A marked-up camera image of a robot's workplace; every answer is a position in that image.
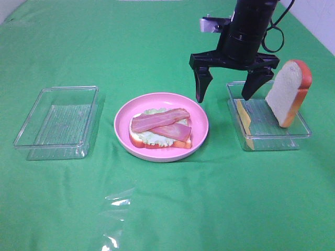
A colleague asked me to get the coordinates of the bacon strip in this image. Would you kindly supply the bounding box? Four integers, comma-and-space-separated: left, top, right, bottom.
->
149, 123, 192, 142
130, 108, 190, 133

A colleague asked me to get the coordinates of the clear left plastic tray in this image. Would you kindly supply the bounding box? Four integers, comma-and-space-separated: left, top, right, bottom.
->
13, 86, 99, 161

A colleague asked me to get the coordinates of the clear plastic tray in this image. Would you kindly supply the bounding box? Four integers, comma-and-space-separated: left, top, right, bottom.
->
13, 86, 99, 161
226, 81, 311, 151

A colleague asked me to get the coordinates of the yellow cheese slice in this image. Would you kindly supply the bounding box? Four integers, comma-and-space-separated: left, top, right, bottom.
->
236, 99, 254, 150

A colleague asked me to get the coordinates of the pink round plate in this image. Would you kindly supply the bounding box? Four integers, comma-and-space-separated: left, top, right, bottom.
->
114, 93, 209, 162

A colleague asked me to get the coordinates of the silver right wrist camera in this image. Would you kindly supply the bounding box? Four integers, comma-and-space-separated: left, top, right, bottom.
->
199, 16, 232, 33

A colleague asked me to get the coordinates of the bread slice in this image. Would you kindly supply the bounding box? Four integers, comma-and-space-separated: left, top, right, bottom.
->
265, 60, 312, 128
129, 113, 192, 149

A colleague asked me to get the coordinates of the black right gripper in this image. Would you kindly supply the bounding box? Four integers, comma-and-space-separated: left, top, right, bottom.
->
189, 23, 280, 103

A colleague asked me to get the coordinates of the green lettuce leaf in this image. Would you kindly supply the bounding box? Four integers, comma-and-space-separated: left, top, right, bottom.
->
132, 108, 177, 147

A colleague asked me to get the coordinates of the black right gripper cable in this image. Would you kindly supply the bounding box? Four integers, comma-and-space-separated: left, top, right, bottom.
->
261, 0, 295, 52

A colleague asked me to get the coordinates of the clear right plastic tray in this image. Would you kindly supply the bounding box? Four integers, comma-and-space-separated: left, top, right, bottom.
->
226, 81, 311, 151

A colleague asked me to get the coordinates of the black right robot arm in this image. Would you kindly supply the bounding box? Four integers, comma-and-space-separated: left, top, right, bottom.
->
189, 1, 280, 102

